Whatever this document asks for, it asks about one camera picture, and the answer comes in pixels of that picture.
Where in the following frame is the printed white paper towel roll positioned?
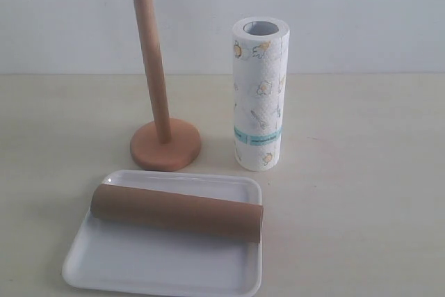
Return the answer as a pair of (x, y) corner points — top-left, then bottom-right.
(232, 17), (290, 172)

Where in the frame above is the brown cardboard tube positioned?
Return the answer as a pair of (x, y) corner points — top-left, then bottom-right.
(90, 184), (264, 243)

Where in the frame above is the white plastic tray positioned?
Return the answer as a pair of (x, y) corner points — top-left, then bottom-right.
(62, 170), (263, 296)

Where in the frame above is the wooden paper towel holder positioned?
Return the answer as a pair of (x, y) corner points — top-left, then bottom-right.
(130, 0), (202, 172)

